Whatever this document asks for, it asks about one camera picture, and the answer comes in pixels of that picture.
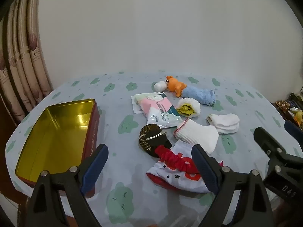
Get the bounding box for dark cabinet with clutter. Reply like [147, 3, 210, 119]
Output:
[276, 93, 303, 129]

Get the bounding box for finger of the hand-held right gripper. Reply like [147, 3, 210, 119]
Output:
[284, 120, 303, 145]
[253, 127, 303, 171]

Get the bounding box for orange plush bear toy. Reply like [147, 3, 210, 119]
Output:
[165, 76, 187, 97]

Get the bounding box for red tin box gold interior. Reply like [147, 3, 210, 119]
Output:
[15, 99, 98, 198]

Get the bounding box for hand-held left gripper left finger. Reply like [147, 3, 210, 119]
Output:
[26, 144, 109, 227]

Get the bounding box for blue towel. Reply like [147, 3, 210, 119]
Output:
[182, 87, 216, 107]

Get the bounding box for white socks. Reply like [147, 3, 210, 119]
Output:
[207, 113, 240, 135]

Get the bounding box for cloud print tablecloth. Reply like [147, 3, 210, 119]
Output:
[5, 71, 303, 227]

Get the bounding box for white red star print sock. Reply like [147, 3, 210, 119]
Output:
[145, 140, 224, 193]

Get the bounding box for red scrunchie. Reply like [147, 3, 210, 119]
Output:
[154, 145, 201, 173]

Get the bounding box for white fluffy scrunchie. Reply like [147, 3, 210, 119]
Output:
[176, 98, 201, 119]

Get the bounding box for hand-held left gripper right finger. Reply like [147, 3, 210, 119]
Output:
[191, 144, 274, 227]

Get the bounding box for black gold hair accessory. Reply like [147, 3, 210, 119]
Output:
[138, 124, 173, 158]

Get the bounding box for white sock red trim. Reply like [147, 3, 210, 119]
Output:
[173, 119, 219, 154]

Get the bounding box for pink white wipes packet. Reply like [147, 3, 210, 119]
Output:
[140, 97, 184, 129]

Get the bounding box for beige patterned curtain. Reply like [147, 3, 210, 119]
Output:
[0, 0, 54, 126]

